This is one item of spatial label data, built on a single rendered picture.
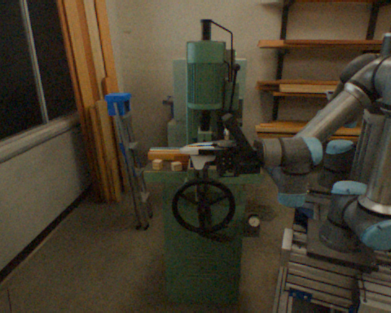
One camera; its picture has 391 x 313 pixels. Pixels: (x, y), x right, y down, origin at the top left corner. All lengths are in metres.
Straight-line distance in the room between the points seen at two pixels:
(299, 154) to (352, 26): 3.30
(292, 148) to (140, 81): 3.33
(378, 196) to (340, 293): 0.47
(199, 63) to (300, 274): 0.98
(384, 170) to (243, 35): 3.03
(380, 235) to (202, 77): 0.93
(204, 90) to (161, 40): 2.52
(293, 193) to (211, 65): 0.77
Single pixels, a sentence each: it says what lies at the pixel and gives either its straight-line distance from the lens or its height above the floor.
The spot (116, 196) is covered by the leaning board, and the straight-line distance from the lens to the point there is 2.91.
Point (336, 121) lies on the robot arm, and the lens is 0.89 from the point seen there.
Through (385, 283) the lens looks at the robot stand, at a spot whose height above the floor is 0.74.
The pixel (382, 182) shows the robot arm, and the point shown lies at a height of 1.14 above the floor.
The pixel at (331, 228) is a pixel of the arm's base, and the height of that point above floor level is 0.89.
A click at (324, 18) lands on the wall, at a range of 3.86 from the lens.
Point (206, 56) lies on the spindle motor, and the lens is 1.31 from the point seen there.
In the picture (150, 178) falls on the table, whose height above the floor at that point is 0.86.
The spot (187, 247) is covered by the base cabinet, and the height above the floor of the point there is 0.44.
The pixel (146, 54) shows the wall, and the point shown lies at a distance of 3.86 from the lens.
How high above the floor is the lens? 1.47
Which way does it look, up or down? 21 degrees down
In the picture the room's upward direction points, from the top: straight up
